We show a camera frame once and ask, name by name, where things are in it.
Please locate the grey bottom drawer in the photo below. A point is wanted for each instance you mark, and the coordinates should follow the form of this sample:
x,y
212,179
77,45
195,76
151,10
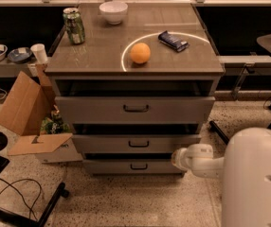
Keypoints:
x,y
129,163

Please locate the grey drawer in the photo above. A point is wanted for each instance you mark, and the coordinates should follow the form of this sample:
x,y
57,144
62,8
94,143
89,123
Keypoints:
x,y
133,102
133,138
129,163

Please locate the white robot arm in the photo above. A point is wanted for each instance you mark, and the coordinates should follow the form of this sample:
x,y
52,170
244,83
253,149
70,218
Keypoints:
x,y
245,171

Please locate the grey drawer cabinet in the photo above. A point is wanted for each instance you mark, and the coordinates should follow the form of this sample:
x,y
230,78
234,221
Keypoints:
x,y
105,54

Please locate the grey middle drawer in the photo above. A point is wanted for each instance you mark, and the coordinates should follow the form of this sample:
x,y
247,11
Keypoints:
x,y
133,138

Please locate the grey top drawer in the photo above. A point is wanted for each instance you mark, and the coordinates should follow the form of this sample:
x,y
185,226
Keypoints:
x,y
133,102

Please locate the orange fruit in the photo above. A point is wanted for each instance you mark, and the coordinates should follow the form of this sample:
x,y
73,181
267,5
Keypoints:
x,y
140,53

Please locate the dark blue snack bar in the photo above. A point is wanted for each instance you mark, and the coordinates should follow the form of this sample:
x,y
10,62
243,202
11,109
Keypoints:
x,y
172,41

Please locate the green snack bags in box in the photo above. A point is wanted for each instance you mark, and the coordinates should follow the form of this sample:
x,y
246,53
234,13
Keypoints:
x,y
53,123

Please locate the white bowl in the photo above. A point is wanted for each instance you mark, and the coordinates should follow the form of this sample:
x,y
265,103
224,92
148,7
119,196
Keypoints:
x,y
113,11

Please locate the open cardboard box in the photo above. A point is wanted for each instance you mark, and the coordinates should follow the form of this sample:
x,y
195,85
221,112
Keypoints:
x,y
23,111

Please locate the green soda can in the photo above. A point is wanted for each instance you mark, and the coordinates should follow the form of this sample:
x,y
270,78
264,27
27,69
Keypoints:
x,y
73,25

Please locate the white paper cup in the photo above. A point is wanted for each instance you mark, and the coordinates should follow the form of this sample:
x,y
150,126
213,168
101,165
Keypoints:
x,y
39,52

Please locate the blue patterned bowl right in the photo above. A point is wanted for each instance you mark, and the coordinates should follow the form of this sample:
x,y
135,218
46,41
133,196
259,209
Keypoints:
x,y
20,55

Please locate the grey side shelf right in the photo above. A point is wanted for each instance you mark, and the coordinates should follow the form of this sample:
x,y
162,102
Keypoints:
x,y
251,60

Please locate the grey side shelf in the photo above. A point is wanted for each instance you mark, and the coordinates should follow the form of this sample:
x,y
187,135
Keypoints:
x,y
9,69
251,60

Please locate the grey side shelf left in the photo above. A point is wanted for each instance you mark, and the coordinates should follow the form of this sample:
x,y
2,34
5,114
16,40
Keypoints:
x,y
9,69

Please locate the black chair left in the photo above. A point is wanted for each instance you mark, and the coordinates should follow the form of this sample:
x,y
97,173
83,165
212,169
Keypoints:
x,y
16,220

